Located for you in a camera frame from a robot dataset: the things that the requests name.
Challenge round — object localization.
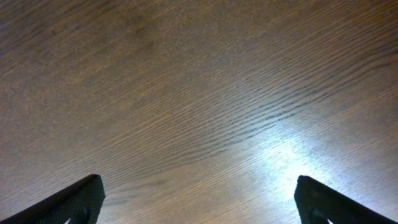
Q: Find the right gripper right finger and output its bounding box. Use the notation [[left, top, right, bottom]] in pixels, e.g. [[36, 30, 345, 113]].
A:
[[294, 175, 397, 224]]

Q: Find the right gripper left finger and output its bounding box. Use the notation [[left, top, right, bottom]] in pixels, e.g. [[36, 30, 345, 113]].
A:
[[1, 174, 106, 224]]

